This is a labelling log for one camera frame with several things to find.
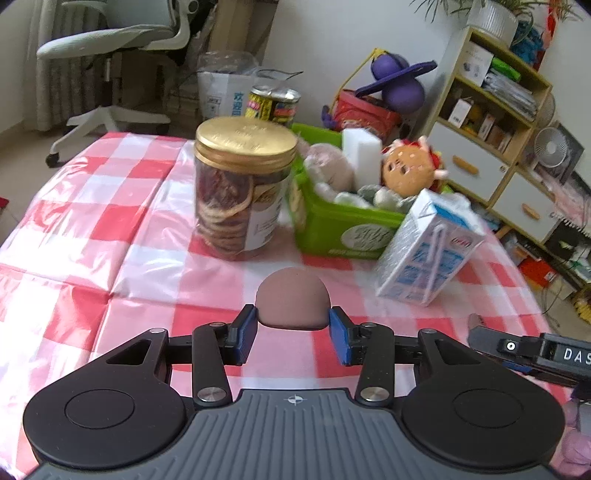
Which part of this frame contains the brown round soft sponge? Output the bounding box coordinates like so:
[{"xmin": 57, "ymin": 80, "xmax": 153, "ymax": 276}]
[{"xmin": 256, "ymin": 267, "xmax": 331, "ymax": 331}]

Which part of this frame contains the hamburger plush toy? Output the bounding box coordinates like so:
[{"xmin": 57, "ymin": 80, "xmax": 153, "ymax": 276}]
[{"xmin": 382, "ymin": 136, "xmax": 449, "ymax": 198}]

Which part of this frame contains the white foam sponge block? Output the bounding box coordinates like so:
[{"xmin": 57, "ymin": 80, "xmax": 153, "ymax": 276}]
[{"xmin": 342, "ymin": 128, "xmax": 383, "ymax": 190}]

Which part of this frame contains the green plastic storage bin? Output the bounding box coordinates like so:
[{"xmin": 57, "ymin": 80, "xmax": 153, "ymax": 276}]
[{"xmin": 287, "ymin": 124, "xmax": 419, "ymax": 260}]

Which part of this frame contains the white blue milk carton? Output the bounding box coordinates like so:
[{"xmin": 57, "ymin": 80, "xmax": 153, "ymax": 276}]
[{"xmin": 374, "ymin": 189, "xmax": 486, "ymax": 306}]

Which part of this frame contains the red white checkered tablecloth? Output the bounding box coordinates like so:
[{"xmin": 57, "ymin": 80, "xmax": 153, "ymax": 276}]
[{"xmin": 1, "ymin": 133, "xmax": 548, "ymax": 477}]

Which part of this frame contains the gold lid snack jar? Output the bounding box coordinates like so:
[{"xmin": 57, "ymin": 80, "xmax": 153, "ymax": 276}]
[{"xmin": 194, "ymin": 116, "xmax": 297, "ymax": 258}]

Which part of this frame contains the pink round plush ball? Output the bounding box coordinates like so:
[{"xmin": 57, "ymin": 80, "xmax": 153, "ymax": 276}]
[{"xmin": 304, "ymin": 143, "xmax": 355, "ymax": 192}]

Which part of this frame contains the white desk fan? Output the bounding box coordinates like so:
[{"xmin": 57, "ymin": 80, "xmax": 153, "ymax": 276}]
[{"xmin": 534, "ymin": 127, "xmax": 568, "ymax": 168}]

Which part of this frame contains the yellow black tin can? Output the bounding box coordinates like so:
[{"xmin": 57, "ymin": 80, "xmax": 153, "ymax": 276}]
[{"xmin": 245, "ymin": 85, "xmax": 301, "ymax": 128}]

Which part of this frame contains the white blue cardboard box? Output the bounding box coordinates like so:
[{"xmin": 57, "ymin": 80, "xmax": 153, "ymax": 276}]
[{"xmin": 196, "ymin": 51, "xmax": 305, "ymax": 121}]

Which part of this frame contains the wooden white shelf cabinet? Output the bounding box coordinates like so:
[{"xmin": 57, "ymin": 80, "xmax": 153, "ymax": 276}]
[{"xmin": 414, "ymin": 27, "xmax": 558, "ymax": 245}]

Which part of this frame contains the purple balance ball toy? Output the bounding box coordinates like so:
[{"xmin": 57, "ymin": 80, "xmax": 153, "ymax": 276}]
[{"xmin": 355, "ymin": 52, "xmax": 438, "ymax": 114}]

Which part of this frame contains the grey white office chair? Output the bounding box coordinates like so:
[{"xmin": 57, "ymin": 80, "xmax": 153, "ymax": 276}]
[{"xmin": 35, "ymin": 0, "xmax": 201, "ymax": 169}]

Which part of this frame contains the green potted plant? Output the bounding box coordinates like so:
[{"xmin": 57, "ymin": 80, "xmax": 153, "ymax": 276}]
[{"xmin": 410, "ymin": 0, "xmax": 562, "ymax": 47}]

